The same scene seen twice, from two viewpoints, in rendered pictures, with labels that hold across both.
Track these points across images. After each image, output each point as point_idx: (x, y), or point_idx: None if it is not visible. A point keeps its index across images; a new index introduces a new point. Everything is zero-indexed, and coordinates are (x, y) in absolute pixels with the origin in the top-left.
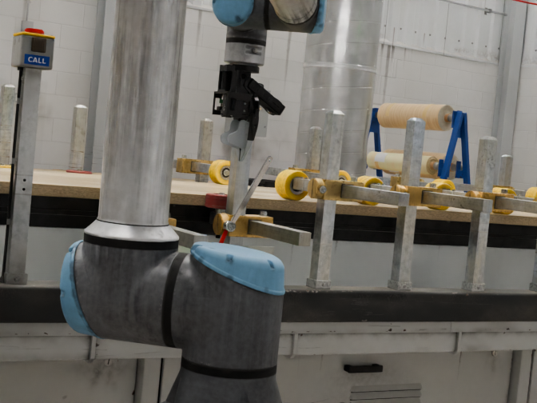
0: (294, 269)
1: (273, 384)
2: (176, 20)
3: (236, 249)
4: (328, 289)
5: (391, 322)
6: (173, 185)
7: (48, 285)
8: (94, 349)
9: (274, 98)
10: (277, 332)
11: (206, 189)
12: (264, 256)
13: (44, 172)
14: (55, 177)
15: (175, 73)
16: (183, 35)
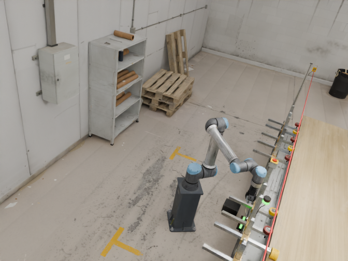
0: None
1: (184, 180)
2: (211, 137)
3: (195, 167)
4: (233, 252)
5: None
6: (319, 259)
7: (254, 201)
8: None
9: (248, 194)
10: (186, 175)
11: (306, 260)
12: (191, 167)
13: (347, 243)
14: (319, 227)
15: (209, 144)
16: (211, 140)
